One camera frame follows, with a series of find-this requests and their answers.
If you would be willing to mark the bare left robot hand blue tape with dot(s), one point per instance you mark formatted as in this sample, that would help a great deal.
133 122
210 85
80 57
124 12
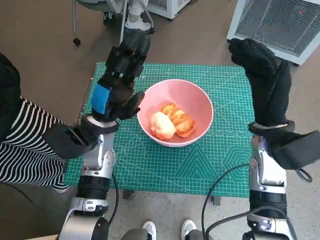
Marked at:
120 100

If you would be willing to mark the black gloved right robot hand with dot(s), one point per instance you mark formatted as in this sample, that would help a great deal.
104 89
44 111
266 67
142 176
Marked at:
270 95

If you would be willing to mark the round toy bread bun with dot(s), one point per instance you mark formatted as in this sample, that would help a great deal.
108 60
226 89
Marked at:
162 125

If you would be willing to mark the pink bowl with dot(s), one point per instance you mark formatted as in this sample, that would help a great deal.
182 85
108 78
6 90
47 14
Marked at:
180 95

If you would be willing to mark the braided toy bread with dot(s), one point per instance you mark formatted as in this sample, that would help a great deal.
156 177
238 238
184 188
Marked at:
182 122

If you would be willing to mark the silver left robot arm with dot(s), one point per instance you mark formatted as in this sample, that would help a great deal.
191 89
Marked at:
97 160

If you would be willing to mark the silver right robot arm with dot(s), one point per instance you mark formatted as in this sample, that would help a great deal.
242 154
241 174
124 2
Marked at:
267 175

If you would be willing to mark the white appliance with mesh grille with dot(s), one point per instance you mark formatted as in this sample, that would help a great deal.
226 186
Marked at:
275 22

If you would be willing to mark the person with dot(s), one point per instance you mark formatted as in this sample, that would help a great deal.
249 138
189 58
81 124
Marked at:
22 140
150 228
135 22

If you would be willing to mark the green cutting mat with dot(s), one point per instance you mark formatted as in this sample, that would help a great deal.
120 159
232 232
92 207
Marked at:
162 170

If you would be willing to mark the grey table leg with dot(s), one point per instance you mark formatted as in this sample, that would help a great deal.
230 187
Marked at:
217 200
128 195

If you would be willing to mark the grey office chair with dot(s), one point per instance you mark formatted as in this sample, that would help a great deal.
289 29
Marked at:
86 1

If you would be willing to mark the white vented cabinet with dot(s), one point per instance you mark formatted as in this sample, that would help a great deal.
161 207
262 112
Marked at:
170 7

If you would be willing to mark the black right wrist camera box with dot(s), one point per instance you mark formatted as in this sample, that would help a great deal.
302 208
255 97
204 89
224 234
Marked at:
295 150

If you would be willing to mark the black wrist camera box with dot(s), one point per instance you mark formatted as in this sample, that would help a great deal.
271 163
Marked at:
295 150
70 142

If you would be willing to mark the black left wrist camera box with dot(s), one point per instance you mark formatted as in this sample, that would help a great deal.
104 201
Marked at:
70 142

